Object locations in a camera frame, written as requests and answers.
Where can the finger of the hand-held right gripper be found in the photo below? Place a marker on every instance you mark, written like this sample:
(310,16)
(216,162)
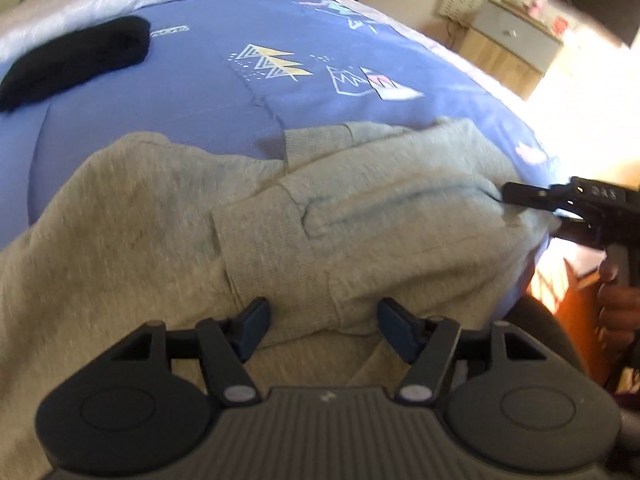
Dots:
(575,232)
(530,195)

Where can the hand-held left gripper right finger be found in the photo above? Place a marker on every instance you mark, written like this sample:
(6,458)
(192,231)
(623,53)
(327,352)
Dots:
(395,331)

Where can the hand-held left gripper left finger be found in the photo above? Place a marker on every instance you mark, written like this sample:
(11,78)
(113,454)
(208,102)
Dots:
(256,324)

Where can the grey pants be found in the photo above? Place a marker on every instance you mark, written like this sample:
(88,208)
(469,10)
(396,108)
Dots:
(250,240)

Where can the person's right hand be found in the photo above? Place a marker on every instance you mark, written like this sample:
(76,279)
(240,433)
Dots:
(620,310)

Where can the wooden cabinet with grey drawer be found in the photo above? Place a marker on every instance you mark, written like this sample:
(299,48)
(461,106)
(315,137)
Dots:
(510,45)

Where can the white basket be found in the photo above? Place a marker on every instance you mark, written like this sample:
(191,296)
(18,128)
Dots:
(457,5)

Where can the blue printed bed sheet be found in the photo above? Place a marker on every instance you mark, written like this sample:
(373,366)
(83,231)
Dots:
(200,95)

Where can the black cloth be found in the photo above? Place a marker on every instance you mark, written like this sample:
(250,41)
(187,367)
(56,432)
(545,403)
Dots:
(75,57)

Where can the wooden bed frame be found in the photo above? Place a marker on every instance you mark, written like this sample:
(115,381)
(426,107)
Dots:
(580,320)

